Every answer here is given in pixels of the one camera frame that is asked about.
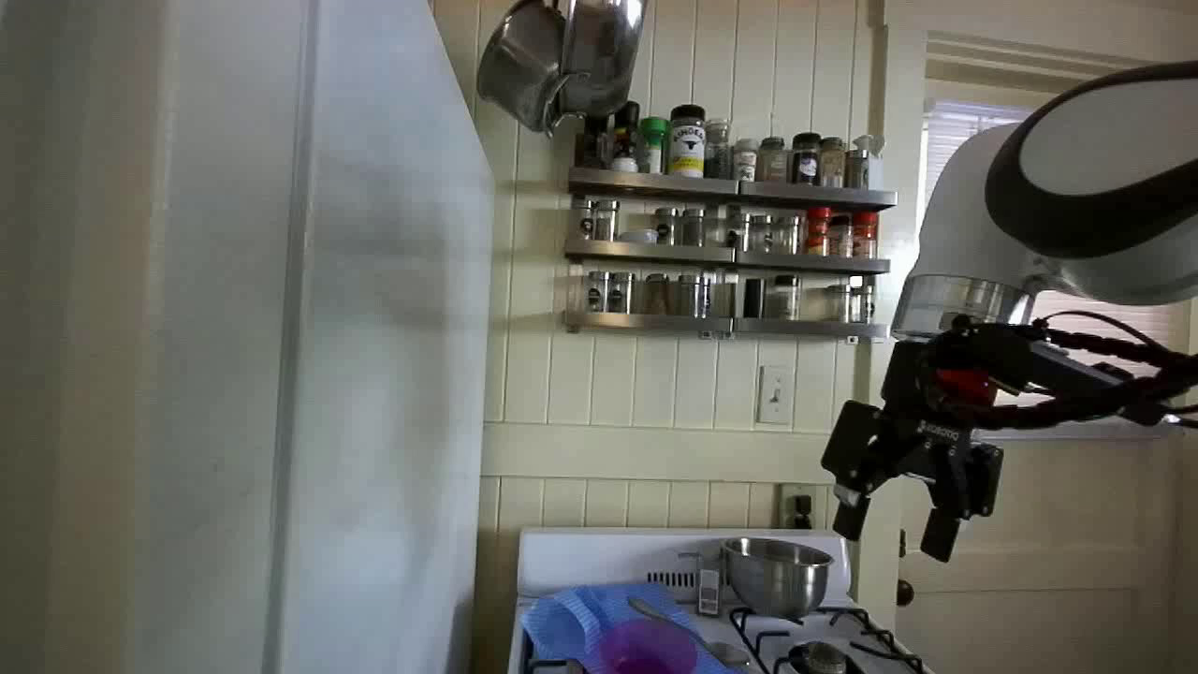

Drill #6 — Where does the glass shaker steel cap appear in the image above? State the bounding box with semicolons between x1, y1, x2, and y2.
693;562;727;619

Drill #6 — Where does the black stove grate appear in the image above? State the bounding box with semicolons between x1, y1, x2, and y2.
727;602;927;674

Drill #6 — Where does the hanging steel pan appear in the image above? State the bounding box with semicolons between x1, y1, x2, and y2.
559;0;650;123

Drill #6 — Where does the large jar yellow label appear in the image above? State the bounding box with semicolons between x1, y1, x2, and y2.
665;101;712;181

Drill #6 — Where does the white gas stove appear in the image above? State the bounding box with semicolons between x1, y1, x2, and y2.
504;523;931;674

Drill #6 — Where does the gas stove burner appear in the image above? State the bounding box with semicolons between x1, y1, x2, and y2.
785;638;864;674

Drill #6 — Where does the white window blind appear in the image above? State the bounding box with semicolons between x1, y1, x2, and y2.
926;104;1028;217

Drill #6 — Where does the green lid spice jar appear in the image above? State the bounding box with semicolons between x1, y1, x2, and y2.
637;117;675;176

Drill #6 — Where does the stainless steel bowl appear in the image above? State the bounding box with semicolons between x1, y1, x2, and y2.
717;535;833;619

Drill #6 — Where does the white spice jar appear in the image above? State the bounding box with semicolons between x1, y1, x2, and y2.
762;273;800;324

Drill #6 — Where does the steel wall spice rack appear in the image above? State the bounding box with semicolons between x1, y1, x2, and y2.
559;165;897;341

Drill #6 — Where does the red spice jar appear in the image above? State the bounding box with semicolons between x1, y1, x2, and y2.
849;205;883;262
800;203;833;257

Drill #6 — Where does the dark bottle white label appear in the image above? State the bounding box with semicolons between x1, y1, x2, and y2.
605;101;644;176

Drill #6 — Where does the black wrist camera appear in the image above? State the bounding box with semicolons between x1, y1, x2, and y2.
947;311;1125;399

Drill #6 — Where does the black gripper red accent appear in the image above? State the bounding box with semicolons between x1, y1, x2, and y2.
820;337;1005;565

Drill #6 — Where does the white window frame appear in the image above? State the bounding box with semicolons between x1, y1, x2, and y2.
872;27;1198;303

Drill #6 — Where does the black cable bundle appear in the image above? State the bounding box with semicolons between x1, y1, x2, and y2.
1027;306;1198;433

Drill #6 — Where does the blue checked cloth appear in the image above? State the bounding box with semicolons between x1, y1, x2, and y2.
519;582;751;674

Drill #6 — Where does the hanging steel pot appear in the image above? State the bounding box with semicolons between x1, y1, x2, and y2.
470;0;591;136

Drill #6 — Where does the black spice bottle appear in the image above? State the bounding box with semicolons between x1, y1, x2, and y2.
575;111;614;173

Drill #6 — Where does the white wall outlet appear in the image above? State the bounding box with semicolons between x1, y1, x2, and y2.
751;363;796;426

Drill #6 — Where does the purple plastic cup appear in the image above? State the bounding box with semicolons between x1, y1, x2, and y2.
596;619;702;674

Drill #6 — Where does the black lid spice jar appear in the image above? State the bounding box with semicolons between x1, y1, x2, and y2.
790;130;828;190

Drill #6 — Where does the white panel door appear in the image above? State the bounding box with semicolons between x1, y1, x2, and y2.
892;426;1198;674

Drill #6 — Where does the white refrigerator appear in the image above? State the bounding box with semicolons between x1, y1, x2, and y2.
0;0;498;674

